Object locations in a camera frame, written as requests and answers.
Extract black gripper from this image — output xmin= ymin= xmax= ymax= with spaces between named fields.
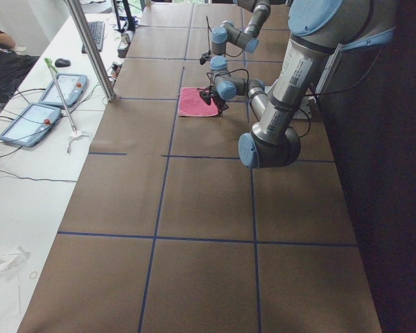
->
xmin=199 ymin=51 xmax=211 ymax=65
xmin=200 ymin=86 xmax=229 ymax=112

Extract pink towel with grey back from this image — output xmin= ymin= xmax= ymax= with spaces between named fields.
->
xmin=177 ymin=87 xmax=219 ymax=117

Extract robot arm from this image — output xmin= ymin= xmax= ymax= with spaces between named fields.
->
xmin=199 ymin=0 xmax=293 ymax=65
xmin=198 ymin=1 xmax=398 ymax=169

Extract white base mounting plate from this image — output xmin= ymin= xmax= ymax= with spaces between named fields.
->
xmin=293 ymin=96 xmax=314 ymax=120

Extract small metal cup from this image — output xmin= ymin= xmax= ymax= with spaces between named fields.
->
xmin=121 ymin=31 xmax=133 ymax=44

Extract black keyboard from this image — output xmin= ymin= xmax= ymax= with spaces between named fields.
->
xmin=87 ymin=21 xmax=105 ymax=52

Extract far teach pendant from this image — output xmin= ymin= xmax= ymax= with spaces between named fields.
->
xmin=39 ymin=73 xmax=88 ymax=108

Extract teach pendant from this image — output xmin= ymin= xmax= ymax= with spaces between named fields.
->
xmin=0 ymin=103 xmax=61 ymax=147
xmin=39 ymin=73 xmax=88 ymax=108

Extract brown paper table cover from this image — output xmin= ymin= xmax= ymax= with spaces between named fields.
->
xmin=19 ymin=3 xmax=381 ymax=332

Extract black computer mouse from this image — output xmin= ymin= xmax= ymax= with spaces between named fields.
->
xmin=55 ymin=58 xmax=71 ymax=68

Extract reacher grabber stick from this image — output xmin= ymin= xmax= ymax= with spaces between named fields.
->
xmin=44 ymin=58 xmax=93 ymax=154

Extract near teach pendant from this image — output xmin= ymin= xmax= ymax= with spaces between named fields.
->
xmin=0 ymin=103 xmax=61 ymax=147

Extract seated person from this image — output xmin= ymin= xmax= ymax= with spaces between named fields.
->
xmin=0 ymin=31 xmax=39 ymax=103

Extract crumpled white tissue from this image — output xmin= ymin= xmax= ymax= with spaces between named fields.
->
xmin=0 ymin=246 xmax=31 ymax=272

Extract aluminium frame post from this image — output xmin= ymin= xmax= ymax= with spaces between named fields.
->
xmin=65 ymin=0 xmax=116 ymax=103

